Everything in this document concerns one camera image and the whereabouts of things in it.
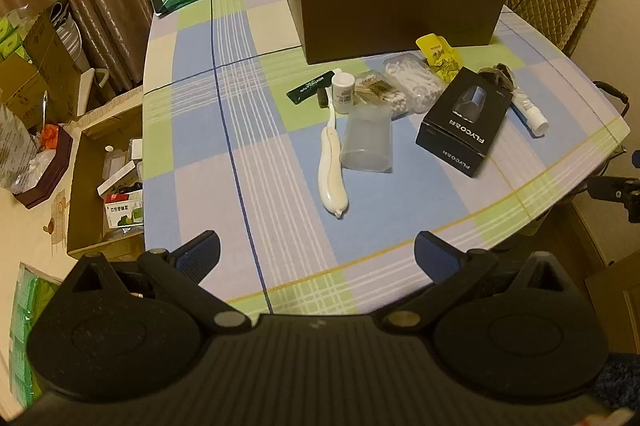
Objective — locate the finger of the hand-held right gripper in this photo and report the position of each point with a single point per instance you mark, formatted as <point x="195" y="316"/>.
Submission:
<point x="607" y="188"/>

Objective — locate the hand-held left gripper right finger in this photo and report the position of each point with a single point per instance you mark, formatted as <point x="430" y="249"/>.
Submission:
<point x="434" y="252"/>

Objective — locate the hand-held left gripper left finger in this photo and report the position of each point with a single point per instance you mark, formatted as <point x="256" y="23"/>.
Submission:
<point x="200" y="252"/>

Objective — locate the black shaver box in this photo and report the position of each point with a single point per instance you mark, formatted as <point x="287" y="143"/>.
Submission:
<point x="462" y="126"/>

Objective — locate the clear floss pick box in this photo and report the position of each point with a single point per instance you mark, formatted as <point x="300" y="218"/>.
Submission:
<point x="415" y="78"/>

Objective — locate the small white bottle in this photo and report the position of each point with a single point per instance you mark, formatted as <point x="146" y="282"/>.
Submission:
<point x="344" y="93"/>

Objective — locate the dark green lip gel tube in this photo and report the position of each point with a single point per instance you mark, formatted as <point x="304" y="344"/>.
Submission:
<point x="307" y="87"/>

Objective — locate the brown storage box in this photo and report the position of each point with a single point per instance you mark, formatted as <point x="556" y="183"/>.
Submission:
<point x="390" y="21"/>

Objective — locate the white toothpaste tube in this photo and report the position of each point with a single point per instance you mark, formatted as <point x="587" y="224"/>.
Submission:
<point x="529" y="113"/>

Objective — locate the clear plastic cup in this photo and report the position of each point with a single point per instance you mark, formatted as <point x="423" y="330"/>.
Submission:
<point x="366" y="141"/>

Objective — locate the white electric toothbrush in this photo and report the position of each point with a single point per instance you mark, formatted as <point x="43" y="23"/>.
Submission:
<point x="331" y="171"/>

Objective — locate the open cardboard box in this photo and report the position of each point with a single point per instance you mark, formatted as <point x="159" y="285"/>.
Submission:
<point x="85" y="186"/>

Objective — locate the small dark shiny object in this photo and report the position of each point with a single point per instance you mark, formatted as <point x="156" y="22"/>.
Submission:
<point x="497" y="76"/>

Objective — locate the cotton swab bag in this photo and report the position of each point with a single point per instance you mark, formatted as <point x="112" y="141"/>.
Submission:
<point x="377" y="93"/>

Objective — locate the dark hexagonal box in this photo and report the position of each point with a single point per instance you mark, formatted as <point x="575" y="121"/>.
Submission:
<point x="47" y="171"/>

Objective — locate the stack of green packets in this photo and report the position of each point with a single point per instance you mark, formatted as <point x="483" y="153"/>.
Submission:
<point x="32" y="321"/>

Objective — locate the yellow snack packet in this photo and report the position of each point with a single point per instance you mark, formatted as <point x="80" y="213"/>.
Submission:
<point x="440" y="53"/>

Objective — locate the clear plastic bag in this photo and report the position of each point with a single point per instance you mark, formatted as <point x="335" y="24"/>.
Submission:
<point x="15" y="141"/>

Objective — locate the stacked cardboard boxes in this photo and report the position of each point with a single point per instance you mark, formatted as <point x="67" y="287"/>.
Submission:
<point x="45" y="71"/>

